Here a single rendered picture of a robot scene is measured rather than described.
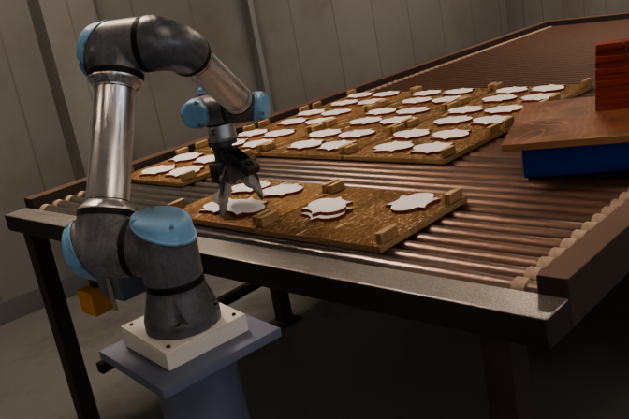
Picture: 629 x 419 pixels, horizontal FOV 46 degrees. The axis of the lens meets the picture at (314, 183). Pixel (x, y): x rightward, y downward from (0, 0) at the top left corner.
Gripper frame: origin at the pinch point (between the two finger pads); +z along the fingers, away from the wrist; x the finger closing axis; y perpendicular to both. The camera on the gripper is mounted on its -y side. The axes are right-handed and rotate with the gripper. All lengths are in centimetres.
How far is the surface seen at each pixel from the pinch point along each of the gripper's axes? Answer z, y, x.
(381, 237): 2, -56, 7
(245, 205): -0.9, 0.0, -0.5
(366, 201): 2.1, -31.1, -16.0
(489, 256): 7, -78, 1
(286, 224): 1.8, -22.0, 4.7
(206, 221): 0.7, 6.0, 9.4
